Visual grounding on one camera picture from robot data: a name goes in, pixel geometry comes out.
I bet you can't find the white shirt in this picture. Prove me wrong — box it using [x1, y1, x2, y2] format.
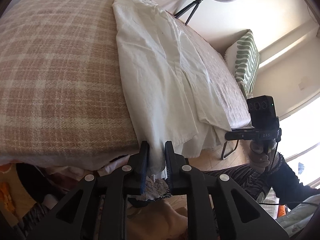
[112, 0, 231, 178]

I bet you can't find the black sleeved right forearm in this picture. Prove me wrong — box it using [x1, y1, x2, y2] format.
[266, 153, 319, 210]

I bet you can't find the clothes pile under bed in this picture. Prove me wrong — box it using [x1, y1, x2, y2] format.
[44, 154, 188, 239]

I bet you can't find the gloved right hand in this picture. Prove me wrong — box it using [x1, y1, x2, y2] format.
[248, 140, 279, 173]

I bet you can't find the black metal chair leg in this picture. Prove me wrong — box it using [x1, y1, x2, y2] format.
[220, 139, 240, 161]

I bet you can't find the striped dark trouser leg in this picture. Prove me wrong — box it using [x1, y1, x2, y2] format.
[204, 164, 271, 200]

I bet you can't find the green striped white pillow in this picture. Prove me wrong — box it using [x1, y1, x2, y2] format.
[224, 30, 260, 99]

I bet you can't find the pink plaid bed blanket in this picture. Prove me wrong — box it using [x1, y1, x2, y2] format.
[1, 0, 250, 171]

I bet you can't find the orange fabric item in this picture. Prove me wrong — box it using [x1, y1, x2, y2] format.
[1, 164, 36, 226]

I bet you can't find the black tripod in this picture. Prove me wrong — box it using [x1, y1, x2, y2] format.
[174, 0, 203, 26]

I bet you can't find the black camera box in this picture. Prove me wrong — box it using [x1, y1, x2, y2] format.
[246, 95, 276, 118]

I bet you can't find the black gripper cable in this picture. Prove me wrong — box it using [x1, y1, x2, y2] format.
[257, 142, 320, 207]

